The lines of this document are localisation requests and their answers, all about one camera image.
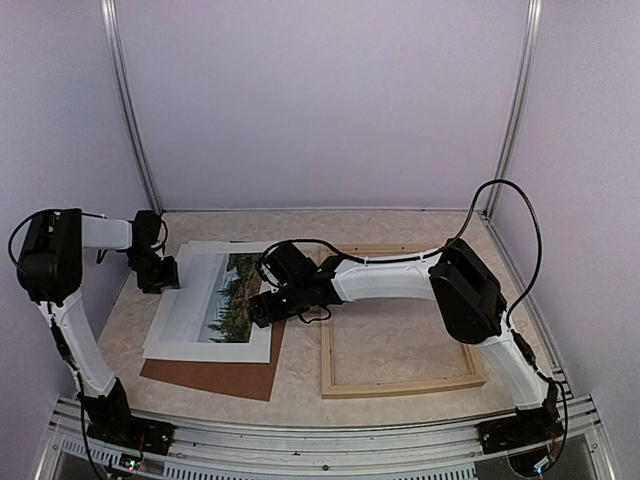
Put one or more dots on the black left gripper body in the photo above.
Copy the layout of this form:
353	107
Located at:
152	271

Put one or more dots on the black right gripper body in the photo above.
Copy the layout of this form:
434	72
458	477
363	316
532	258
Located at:
292	305

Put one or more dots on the landscape photo white border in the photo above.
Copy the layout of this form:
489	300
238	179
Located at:
207	318

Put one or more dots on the light wooden picture frame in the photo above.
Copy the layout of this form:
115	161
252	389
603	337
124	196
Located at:
393	347

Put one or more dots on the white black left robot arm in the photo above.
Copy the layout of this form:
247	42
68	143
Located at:
49	268

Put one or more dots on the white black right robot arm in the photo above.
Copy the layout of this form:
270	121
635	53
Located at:
467	293

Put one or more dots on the white passe-partout mat sheet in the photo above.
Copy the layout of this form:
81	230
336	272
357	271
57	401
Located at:
187	252

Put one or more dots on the brown hardboard backing panel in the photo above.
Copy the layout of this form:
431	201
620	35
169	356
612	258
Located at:
242	380

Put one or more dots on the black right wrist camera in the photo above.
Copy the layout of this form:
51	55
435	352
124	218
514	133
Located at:
284	265

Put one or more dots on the aluminium front rail base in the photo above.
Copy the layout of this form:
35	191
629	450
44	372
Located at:
203	449

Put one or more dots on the aluminium enclosure post left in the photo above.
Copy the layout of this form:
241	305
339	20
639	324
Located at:
110	21

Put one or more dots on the aluminium enclosure post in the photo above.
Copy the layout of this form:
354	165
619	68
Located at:
521	86
110	21

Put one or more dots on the aluminium enclosure post right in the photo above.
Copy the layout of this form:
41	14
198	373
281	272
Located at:
521	86

